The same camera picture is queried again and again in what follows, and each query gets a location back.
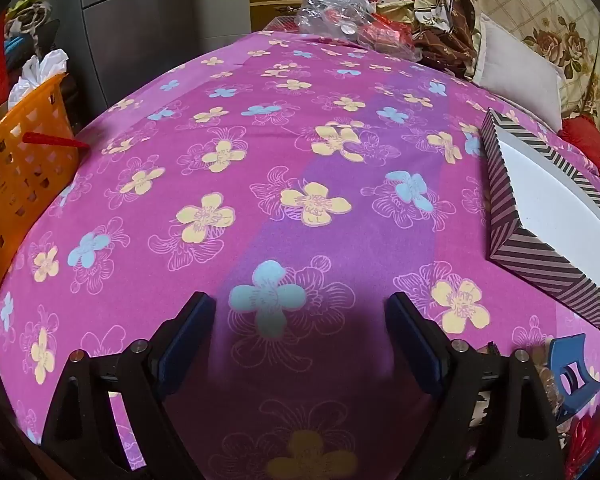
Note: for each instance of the red plush toy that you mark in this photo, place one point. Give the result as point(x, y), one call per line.
point(395, 0)

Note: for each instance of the red frilled pillow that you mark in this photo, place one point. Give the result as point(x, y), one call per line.
point(587, 140)

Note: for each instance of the white plastic bag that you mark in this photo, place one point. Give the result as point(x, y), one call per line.
point(35, 72)

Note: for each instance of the beige floral quilt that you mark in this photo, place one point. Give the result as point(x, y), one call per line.
point(545, 20)

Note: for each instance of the red plastic packet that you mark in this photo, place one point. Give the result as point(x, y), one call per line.
point(385, 35)

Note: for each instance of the grey refrigerator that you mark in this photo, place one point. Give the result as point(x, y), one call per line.
point(130, 15)

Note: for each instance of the blue hair claw clip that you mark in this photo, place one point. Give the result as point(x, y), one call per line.
point(577, 360)

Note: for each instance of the white pillow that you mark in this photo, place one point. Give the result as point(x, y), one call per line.
point(520, 77)

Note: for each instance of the striped box with white foam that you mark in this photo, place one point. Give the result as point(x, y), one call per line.
point(545, 200)

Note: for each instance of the red hair bow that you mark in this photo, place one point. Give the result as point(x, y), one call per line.
point(587, 440)

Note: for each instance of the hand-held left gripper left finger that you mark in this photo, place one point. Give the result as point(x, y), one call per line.
point(187, 340)

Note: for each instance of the brown floral cloth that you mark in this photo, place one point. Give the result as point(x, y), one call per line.
point(447, 25)

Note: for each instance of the orange plastic basket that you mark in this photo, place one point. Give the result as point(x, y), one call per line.
point(20, 180)

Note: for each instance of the clear plastic bags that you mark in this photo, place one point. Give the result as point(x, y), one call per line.
point(330, 12)

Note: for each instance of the beige burlap hair bow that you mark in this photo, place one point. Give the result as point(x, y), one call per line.
point(547, 385)

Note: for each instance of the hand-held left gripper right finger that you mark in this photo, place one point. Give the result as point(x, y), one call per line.
point(412, 340)

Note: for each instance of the pink floral bed sheet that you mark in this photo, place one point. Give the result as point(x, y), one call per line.
point(280, 170)

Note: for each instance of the pile of clothes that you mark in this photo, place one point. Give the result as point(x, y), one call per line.
point(30, 30)

